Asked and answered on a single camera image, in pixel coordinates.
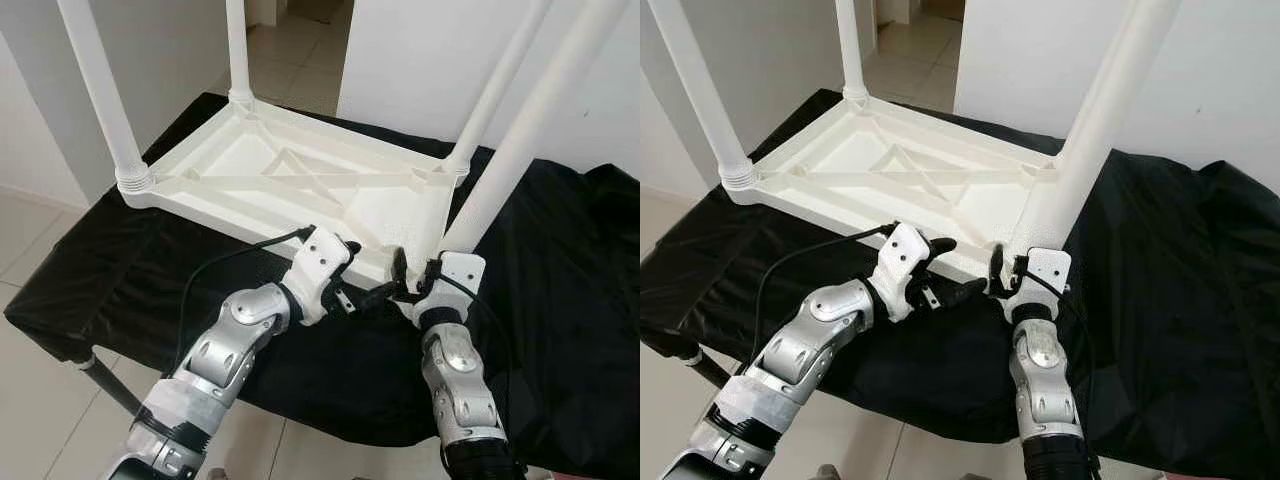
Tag black metal table leg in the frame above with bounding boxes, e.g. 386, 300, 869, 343
680, 345, 731, 386
75, 350, 141, 416

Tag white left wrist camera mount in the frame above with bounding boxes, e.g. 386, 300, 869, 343
868, 222, 937, 323
288, 228, 353, 327

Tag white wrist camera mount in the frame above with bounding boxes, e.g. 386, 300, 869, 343
1003, 247, 1073, 323
413, 252, 488, 326
868, 222, 937, 323
288, 228, 353, 327

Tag white plastic table top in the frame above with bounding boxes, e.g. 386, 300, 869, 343
118, 95, 471, 306
722, 92, 1063, 299

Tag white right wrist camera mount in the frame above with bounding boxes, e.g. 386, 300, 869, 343
413, 252, 488, 326
1003, 247, 1073, 323

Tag white plastic table leg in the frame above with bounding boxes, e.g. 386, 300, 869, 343
648, 0, 758, 191
438, 0, 629, 259
55, 0, 156, 193
225, 0, 256, 106
443, 0, 554, 181
835, 0, 869, 101
1015, 0, 1184, 256

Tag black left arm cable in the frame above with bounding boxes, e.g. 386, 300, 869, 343
175, 228, 316, 376
750, 224, 896, 361

